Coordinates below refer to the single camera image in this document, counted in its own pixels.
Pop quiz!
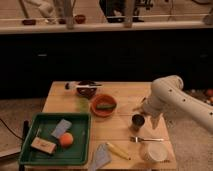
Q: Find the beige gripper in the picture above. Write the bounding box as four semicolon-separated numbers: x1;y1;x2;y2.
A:
134;97;161;129

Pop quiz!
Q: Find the dark metal cup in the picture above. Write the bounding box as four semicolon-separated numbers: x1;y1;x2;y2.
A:
131;114;145;131

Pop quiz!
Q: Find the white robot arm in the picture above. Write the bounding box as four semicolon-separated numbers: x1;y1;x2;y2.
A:
135;75;213;134

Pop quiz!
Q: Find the silver fork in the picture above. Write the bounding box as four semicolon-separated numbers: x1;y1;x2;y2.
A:
130;136;164;143

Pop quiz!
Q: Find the orange bowl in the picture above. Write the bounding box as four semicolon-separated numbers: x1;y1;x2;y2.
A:
90;94;117;117

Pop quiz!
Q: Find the green cucumber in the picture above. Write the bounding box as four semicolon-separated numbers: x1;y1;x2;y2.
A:
96;104;116;110

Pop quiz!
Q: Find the yellow banana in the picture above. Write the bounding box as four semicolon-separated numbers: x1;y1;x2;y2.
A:
106;142;131;160

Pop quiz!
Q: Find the dark brown bowl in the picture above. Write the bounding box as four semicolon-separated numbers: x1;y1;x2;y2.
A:
76;80;96;99

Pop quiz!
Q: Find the grey blue cloth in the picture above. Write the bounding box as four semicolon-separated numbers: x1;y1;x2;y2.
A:
88;143;111;171

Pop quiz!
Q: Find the translucent green cup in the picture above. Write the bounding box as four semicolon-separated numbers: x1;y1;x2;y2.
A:
76;98;89;113

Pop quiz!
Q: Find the grey blue sponge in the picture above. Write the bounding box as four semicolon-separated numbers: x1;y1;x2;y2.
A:
51;119;72;139

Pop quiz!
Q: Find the orange fruit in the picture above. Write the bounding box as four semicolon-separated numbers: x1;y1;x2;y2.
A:
59;133;74;148

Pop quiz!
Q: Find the green plastic tray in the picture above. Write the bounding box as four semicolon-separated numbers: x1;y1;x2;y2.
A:
19;113;91;166

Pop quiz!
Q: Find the small red bowl on shelf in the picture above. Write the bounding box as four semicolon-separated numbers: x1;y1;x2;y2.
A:
74;14;86;24

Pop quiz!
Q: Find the wooden block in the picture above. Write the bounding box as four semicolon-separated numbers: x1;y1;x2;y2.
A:
31;137;56;154

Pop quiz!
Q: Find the dark dish on shelf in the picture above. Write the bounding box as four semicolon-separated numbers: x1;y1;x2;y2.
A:
22;19;36;25

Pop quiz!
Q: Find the white handled knife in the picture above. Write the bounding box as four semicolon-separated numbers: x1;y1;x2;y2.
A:
65;82;102;90

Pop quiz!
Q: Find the black cable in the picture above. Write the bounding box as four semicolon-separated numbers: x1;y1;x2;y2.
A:
0;118;24;141

